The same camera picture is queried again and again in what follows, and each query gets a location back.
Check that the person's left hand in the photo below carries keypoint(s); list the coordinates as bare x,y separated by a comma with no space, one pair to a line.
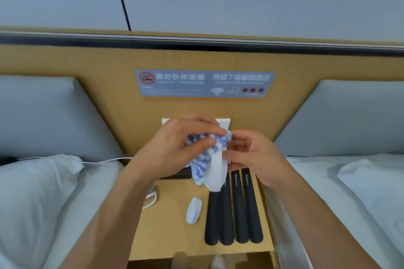
164,152

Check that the person's right hand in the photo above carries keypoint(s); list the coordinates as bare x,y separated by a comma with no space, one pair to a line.
265,161

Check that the blue white striped cloth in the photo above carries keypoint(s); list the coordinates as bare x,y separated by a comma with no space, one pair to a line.
202,161

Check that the white brush grey bristles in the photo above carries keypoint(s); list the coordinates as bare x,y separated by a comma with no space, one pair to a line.
152,198
217,174
193,210

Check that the long black shoe spoon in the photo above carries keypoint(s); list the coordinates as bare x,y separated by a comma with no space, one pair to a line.
240,215
226,221
212,221
253,215

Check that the wooden nightstand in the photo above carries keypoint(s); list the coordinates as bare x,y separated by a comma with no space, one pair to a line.
170,234

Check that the person's left forearm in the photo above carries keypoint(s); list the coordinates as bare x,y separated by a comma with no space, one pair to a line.
107,224

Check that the black leather tissue box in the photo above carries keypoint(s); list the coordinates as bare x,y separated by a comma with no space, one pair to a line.
178,175

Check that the grey headboard cushion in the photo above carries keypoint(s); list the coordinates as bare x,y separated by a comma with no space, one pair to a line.
347,117
41,117

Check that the white pillow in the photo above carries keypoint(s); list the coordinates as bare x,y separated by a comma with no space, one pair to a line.
375,190
31,202

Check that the wooden headboard panel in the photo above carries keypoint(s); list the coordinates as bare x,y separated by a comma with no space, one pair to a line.
79,60

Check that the black charging device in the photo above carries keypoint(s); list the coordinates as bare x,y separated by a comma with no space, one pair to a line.
8,160

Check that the white switch socket panel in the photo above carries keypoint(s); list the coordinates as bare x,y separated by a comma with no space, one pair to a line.
225,123

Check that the grey wall sign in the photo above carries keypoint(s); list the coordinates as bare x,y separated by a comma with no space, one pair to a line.
176,86

